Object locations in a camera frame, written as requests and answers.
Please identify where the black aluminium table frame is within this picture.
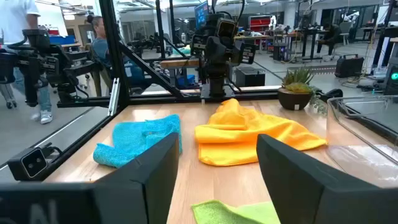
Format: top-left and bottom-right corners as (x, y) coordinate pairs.
(30, 0), (280, 183)

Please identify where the blue storage box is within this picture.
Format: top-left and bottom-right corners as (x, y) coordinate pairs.
(49, 34), (75, 45)
(176, 73), (197, 88)

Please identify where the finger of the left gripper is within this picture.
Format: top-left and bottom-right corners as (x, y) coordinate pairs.
(190, 33), (229, 63)
(231, 41), (259, 66)

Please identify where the black lever clamp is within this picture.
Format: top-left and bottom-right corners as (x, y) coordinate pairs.
(313, 88), (344, 103)

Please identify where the green microfiber towel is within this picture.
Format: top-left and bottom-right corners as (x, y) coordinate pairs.
(190, 200), (282, 224)

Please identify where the person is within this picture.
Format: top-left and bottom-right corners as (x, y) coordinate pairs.
(0, 0), (53, 125)
(315, 23), (343, 60)
(86, 14), (147, 94)

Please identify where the black desk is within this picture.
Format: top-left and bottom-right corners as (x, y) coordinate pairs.
(295, 27), (327, 62)

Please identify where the black equipment case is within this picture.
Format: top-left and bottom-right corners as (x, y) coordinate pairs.
(334, 54), (365, 78)

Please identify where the red storage bin rack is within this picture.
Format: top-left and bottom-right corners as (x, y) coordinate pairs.
(248, 14), (272, 33)

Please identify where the wooden workbench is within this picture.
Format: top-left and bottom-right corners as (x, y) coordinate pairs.
(160, 58), (201, 70)

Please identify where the black box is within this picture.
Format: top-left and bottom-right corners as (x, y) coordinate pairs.
(234, 67), (267, 88)

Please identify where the black stand post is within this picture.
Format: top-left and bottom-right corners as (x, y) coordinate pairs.
(371, 0), (396, 68)

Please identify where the black computer with green light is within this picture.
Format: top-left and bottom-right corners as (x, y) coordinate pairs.
(382, 57), (398, 96)

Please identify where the potted succulent plant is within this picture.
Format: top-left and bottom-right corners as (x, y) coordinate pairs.
(277, 66), (327, 114)

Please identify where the clear plastic bin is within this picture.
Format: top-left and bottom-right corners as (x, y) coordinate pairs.
(325, 95), (398, 189)

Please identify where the computer monitor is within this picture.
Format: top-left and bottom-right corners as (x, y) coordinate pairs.
(194, 1), (210, 30)

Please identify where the white chair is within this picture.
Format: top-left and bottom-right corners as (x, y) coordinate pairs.
(338, 21), (354, 46)

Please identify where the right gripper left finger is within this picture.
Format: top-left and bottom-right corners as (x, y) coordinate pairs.
(0, 133), (180, 224)

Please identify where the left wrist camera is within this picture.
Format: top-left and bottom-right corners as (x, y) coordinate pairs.
(214, 17), (239, 40)

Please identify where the blue microfiber towel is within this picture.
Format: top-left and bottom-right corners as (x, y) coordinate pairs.
(92, 114), (183, 169)

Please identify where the silver metal bracket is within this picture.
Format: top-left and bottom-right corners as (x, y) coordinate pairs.
(107, 77), (121, 116)

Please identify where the orange microfiber towel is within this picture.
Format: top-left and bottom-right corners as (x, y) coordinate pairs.
(194, 98), (328, 167)

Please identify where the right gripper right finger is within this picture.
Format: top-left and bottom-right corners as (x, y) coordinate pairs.
(256, 133), (398, 224)

